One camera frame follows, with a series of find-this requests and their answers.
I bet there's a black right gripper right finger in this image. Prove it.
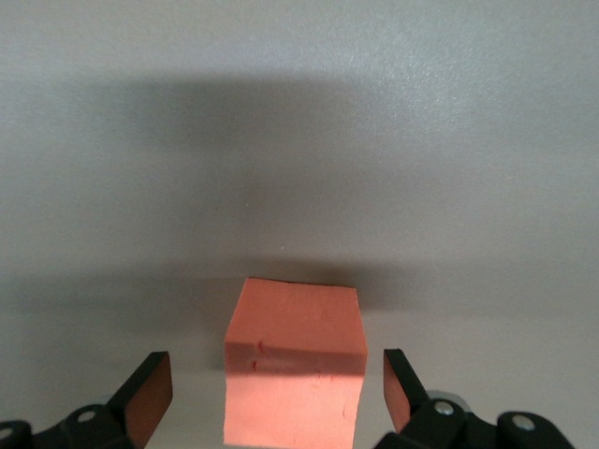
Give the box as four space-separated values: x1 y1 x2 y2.
377 348 498 449

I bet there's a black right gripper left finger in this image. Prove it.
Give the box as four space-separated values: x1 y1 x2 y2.
32 351 175 449

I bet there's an orange foam block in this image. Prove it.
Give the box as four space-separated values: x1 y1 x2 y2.
223 276 370 446

